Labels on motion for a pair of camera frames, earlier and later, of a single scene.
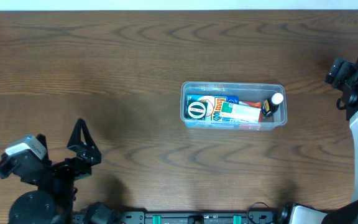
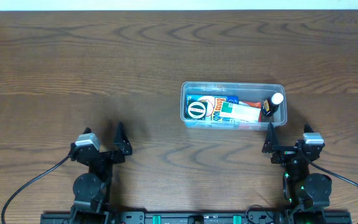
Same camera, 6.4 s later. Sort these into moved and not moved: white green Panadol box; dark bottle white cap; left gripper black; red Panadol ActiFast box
Moved: left gripper black
Not moved: red Panadol ActiFast box; dark bottle white cap; white green Panadol box
